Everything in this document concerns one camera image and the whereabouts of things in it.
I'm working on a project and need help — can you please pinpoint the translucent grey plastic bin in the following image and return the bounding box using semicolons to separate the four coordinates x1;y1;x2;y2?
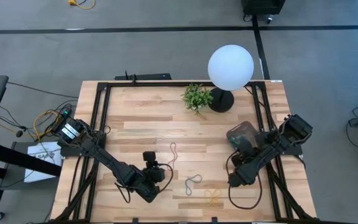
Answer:
226;121;261;151

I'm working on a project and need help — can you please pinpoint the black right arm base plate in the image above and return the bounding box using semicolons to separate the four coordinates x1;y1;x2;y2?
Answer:
258;130;304;157

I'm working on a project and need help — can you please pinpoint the white printed sheet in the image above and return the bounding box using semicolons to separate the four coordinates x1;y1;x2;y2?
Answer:
24;141;62;184

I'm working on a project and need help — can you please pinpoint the teal rubber band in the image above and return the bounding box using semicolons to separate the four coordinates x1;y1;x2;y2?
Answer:
184;174;203;197

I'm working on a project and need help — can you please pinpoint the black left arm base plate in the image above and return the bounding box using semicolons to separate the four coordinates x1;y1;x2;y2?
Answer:
57;133;107;158

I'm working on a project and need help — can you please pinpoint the yellow power cable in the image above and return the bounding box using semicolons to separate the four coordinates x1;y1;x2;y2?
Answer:
32;109;62;142

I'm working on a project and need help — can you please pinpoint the yellow rubber band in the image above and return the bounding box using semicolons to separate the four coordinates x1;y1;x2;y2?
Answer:
203;188;223;207

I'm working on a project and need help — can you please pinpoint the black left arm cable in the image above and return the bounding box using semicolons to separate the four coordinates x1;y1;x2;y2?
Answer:
114;162;175;205

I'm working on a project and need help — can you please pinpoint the red rubber band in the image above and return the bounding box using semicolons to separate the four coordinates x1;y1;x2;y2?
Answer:
169;142;178;170

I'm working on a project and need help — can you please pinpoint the black box with antenna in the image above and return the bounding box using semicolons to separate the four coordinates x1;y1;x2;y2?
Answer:
114;70;173;81

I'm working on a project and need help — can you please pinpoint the black wheeled cart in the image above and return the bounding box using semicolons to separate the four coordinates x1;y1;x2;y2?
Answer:
242;0;287;24

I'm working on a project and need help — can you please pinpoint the green plant in white pot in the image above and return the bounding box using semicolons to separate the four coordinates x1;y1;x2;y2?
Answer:
181;82;214;115

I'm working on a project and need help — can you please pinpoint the yellow floor cable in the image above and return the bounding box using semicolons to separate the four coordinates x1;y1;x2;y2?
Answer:
68;0;96;10

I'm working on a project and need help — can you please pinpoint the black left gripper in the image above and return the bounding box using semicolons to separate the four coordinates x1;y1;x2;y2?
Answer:
132;167;167;203

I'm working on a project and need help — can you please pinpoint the braided right arm cable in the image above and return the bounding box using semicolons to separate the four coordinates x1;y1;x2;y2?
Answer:
225;150;264;210

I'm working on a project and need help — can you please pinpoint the black power strip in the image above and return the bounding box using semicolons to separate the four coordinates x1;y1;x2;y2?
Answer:
52;107;73;135

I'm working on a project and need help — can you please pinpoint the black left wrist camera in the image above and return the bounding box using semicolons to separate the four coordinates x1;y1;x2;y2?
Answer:
142;151;158;169

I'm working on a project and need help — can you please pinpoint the white globe lamp black base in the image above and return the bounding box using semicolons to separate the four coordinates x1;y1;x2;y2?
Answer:
207;44;255;113

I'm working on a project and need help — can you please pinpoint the black desk leg frame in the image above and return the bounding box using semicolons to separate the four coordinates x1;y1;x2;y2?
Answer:
0;139;62;222

